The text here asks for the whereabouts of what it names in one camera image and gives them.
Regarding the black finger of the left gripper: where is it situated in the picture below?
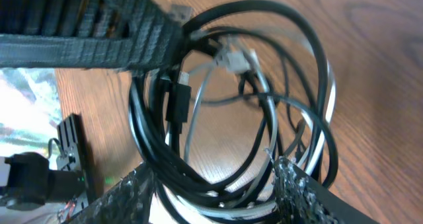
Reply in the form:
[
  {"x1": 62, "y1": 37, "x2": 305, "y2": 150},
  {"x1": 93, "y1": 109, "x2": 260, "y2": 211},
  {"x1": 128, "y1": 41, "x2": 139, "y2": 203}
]
[{"x1": 1, "y1": 0, "x2": 185, "y2": 71}]

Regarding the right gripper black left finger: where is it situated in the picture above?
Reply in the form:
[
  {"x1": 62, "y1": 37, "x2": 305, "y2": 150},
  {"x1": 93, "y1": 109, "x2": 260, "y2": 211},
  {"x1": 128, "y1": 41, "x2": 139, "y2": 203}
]
[{"x1": 68, "y1": 163, "x2": 155, "y2": 224}]

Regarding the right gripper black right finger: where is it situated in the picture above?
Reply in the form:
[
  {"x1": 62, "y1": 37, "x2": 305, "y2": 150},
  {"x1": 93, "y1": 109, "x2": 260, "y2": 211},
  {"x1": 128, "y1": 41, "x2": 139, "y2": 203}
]
[{"x1": 274, "y1": 157, "x2": 375, "y2": 224}]

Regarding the white USB cable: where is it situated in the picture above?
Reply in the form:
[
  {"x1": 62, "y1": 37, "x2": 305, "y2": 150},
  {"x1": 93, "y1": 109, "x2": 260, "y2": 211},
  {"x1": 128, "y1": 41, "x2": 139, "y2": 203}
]
[{"x1": 128, "y1": 35, "x2": 337, "y2": 220}]

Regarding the black USB cable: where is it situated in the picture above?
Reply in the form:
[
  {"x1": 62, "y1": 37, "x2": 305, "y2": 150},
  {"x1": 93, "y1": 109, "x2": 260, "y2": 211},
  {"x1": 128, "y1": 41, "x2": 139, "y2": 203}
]
[{"x1": 127, "y1": 0, "x2": 340, "y2": 224}]

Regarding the black mounting rail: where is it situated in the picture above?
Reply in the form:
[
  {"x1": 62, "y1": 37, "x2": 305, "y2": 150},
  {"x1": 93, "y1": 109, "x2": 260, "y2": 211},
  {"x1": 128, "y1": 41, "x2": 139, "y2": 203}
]
[{"x1": 56, "y1": 114, "x2": 97, "y2": 218}]

